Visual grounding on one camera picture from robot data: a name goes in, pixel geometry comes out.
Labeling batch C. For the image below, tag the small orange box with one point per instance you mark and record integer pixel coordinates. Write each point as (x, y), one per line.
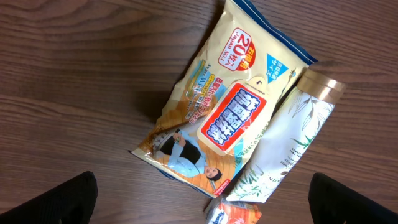
(221, 211)

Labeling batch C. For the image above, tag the white floral tube gold cap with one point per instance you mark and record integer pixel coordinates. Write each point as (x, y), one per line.
(289, 133)

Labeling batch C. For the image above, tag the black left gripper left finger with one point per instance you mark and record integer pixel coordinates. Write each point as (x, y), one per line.
(71, 202)

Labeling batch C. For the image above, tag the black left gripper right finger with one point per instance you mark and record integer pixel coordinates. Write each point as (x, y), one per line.
(331, 202)

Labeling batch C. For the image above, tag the yellow snack bag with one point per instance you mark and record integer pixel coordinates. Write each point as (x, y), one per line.
(218, 111)

